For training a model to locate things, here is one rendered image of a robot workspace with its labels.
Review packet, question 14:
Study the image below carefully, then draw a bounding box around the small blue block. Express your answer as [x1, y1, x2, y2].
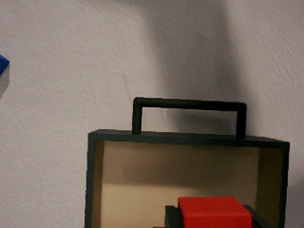
[0, 55, 10, 75]

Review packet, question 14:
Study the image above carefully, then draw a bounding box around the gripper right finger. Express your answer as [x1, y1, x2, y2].
[242, 204, 274, 228]

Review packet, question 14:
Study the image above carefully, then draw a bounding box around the light wooden cabinet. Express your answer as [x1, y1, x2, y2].
[83, 97, 290, 228]

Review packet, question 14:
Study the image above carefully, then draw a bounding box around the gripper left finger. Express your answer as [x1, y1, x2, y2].
[153, 205, 184, 228]

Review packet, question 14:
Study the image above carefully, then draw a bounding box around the red block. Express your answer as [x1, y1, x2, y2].
[178, 197, 252, 228]

